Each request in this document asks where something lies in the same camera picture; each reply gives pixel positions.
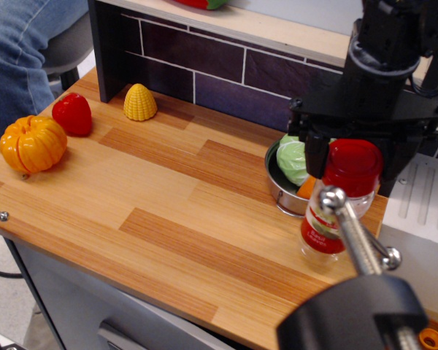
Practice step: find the grey cabinet drawer handle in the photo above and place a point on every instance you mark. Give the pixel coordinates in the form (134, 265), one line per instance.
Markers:
(112, 338)

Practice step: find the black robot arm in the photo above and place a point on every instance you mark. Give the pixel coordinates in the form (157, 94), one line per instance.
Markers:
(397, 35)

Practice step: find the grey chair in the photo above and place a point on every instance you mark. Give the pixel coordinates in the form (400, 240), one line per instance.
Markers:
(66, 52)

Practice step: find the orange toy fruit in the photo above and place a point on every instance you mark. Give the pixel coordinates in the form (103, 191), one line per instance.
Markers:
(306, 189)

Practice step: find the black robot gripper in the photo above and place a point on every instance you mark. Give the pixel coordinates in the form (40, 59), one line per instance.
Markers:
(365, 103)

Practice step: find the red plastic cap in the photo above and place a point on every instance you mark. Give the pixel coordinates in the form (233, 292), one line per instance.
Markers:
(353, 165)

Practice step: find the white sink unit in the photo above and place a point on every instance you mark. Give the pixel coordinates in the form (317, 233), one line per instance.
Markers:
(410, 224)

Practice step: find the person leg in jeans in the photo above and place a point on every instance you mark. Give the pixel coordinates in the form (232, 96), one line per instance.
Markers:
(26, 27)

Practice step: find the orange toy pumpkin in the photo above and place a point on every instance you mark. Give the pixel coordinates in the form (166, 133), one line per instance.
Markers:
(33, 144)

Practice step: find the wooden shelf with dark posts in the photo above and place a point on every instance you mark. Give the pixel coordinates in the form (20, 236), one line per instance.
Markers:
(244, 80)

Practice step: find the clear spice jar red label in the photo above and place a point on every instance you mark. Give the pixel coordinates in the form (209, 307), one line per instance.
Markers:
(320, 232)

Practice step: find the green toy cabbage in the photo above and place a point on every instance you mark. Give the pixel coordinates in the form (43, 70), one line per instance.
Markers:
(291, 159)

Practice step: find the silver metal pot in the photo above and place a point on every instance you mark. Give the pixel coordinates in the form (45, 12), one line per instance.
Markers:
(282, 190)

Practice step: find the yellow toy corn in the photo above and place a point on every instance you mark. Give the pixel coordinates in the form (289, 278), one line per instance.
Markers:
(139, 104)

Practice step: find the red toy strawberry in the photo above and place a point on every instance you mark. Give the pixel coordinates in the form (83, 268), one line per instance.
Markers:
(73, 113)

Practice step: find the black clamp with metal screw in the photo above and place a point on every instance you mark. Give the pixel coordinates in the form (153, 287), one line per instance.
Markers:
(371, 311)

